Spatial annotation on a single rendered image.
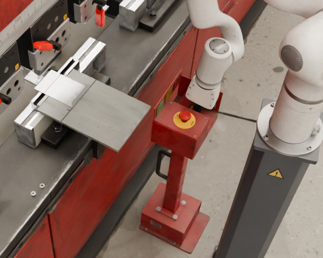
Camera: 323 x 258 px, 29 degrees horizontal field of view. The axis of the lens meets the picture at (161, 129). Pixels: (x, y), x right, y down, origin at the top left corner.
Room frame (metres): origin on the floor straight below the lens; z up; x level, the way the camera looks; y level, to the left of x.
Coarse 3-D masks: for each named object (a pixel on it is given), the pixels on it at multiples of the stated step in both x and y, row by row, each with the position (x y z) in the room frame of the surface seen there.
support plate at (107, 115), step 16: (80, 80) 1.15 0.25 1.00; (96, 80) 1.16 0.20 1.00; (96, 96) 1.10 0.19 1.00; (112, 96) 1.11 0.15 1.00; (128, 96) 1.11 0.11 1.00; (48, 112) 1.02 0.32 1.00; (64, 112) 1.03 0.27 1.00; (80, 112) 1.04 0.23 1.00; (96, 112) 1.04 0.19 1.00; (112, 112) 1.05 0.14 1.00; (128, 112) 1.06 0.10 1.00; (144, 112) 1.06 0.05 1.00; (80, 128) 0.98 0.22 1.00; (96, 128) 0.99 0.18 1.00; (112, 128) 0.99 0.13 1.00; (128, 128) 1.00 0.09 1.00; (112, 144) 0.94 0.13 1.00
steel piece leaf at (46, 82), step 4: (52, 72) 1.17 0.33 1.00; (56, 72) 1.17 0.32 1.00; (48, 76) 1.15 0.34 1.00; (52, 76) 1.15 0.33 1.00; (56, 76) 1.15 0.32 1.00; (44, 80) 1.13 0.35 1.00; (48, 80) 1.13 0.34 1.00; (52, 80) 1.14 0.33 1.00; (40, 84) 1.12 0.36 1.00; (44, 84) 1.12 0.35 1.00; (48, 84) 1.12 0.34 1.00; (36, 88) 1.10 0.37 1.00; (40, 88) 1.10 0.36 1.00; (44, 88) 1.10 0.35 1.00; (44, 92) 1.09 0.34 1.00
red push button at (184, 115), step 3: (183, 111) 1.23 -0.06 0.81; (186, 111) 1.24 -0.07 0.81; (180, 114) 1.22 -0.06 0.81; (183, 114) 1.22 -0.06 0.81; (186, 114) 1.22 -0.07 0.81; (189, 114) 1.22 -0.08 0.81; (180, 117) 1.21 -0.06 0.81; (183, 117) 1.21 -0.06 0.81; (186, 117) 1.21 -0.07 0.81; (189, 117) 1.21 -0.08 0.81; (183, 120) 1.20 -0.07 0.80; (186, 120) 1.20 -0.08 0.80
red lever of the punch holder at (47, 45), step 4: (48, 40) 1.05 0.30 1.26; (52, 40) 1.05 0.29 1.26; (36, 44) 0.98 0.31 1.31; (40, 44) 0.99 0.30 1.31; (44, 44) 0.99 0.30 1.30; (48, 44) 1.01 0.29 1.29; (52, 44) 1.02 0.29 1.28; (56, 44) 1.04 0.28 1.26; (60, 44) 1.04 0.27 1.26; (36, 48) 0.98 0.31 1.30; (40, 48) 0.98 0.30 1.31; (44, 48) 0.99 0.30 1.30; (48, 48) 1.00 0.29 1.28; (52, 48) 1.02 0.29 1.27; (56, 48) 1.03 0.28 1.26; (60, 48) 1.04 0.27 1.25
